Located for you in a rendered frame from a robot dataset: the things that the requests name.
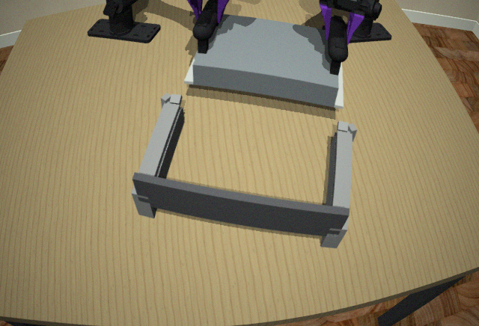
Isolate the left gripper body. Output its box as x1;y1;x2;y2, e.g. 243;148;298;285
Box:
320;0;370;16

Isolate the grey u-shaped shelf frame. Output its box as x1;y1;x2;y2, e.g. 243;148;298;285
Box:
131;93;357;248

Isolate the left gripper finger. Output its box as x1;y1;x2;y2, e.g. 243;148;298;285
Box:
347;12;364;45
319;0;332;40

